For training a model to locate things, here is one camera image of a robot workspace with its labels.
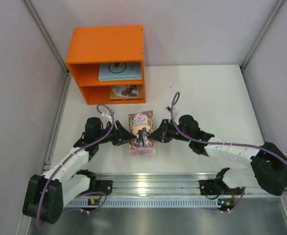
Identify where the right aluminium corner post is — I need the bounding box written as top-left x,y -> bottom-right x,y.
240,0 -> 287,71

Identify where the light blue cat book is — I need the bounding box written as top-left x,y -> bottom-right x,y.
98,62 -> 142,82

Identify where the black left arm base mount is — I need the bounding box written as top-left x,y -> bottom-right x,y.
92,180 -> 113,196

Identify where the slotted grey cable duct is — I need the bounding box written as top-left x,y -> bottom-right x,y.
65,197 -> 235,209

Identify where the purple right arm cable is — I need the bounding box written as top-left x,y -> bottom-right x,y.
170,92 -> 287,213

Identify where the orange two-shelf cabinet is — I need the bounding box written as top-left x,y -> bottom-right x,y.
66,25 -> 146,105

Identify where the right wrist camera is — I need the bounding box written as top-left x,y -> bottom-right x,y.
165,105 -> 175,113

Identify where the dark brown sunset book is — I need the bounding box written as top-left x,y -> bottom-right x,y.
109,98 -> 143,101

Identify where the pink illustrated fairy-tale book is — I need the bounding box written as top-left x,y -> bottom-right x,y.
128,111 -> 156,156

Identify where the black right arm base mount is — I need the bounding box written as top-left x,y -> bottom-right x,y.
199,180 -> 243,196

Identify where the orange illustrated book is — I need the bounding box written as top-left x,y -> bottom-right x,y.
109,85 -> 143,99

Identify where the left aluminium corner post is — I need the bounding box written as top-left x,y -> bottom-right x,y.
23,0 -> 70,74

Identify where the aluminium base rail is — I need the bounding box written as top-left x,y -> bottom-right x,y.
96,173 -> 215,197

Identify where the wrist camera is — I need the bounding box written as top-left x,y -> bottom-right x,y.
100,111 -> 115,122
165,105 -> 175,113

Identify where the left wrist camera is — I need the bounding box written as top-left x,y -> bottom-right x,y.
100,111 -> 115,122

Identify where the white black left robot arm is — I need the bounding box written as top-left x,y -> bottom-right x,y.
22,117 -> 136,224

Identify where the aluminium corner post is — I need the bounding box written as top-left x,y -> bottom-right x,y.
23,0 -> 70,74
240,0 -> 287,71

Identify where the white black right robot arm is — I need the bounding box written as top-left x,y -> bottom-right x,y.
148,115 -> 287,196

